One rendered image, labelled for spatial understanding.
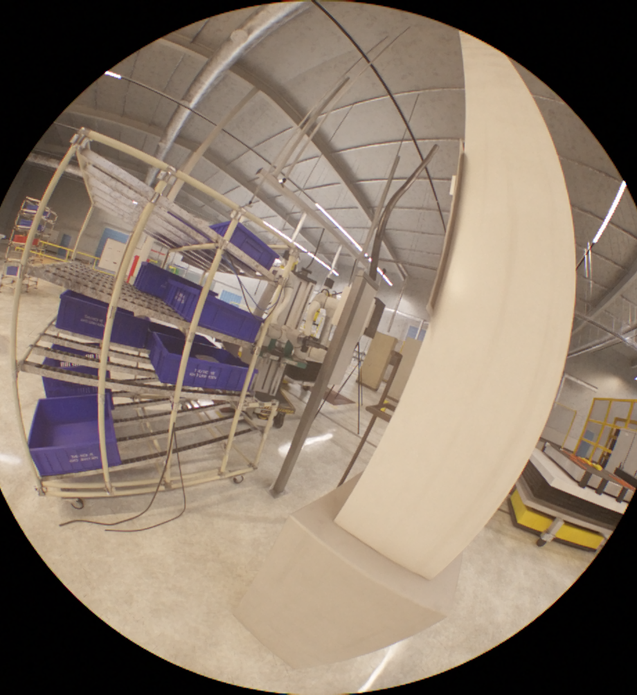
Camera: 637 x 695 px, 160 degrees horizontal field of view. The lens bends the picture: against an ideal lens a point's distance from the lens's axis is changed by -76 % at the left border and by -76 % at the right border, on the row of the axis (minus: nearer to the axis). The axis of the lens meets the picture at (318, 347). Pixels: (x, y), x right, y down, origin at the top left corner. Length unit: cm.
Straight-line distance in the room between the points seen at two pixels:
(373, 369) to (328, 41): 1193
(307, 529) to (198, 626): 92
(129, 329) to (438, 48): 962
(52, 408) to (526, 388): 196
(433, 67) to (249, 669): 1068
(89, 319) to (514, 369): 173
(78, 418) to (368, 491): 165
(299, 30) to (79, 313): 992
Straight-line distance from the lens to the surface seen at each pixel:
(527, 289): 43
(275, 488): 186
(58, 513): 158
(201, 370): 126
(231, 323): 114
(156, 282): 163
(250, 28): 778
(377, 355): 785
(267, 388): 279
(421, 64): 953
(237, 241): 121
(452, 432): 39
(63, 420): 177
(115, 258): 1081
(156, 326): 198
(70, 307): 157
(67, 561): 144
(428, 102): 1000
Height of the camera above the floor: 126
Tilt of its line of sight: 4 degrees down
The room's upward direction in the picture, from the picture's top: 21 degrees clockwise
